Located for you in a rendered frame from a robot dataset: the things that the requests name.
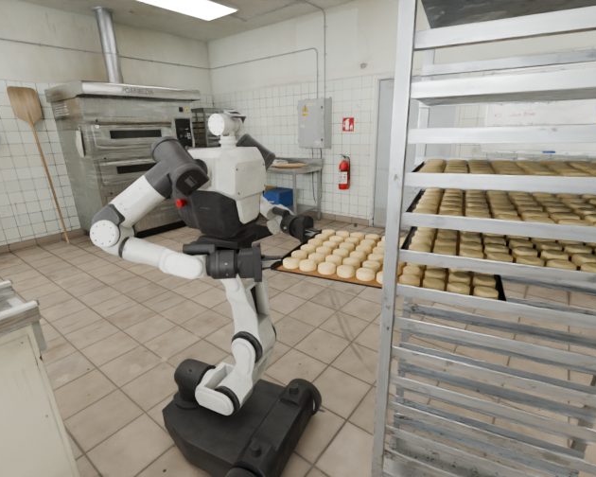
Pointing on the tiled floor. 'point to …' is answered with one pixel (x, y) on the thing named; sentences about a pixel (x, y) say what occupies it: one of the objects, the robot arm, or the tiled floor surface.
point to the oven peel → (24, 96)
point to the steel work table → (295, 182)
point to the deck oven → (118, 142)
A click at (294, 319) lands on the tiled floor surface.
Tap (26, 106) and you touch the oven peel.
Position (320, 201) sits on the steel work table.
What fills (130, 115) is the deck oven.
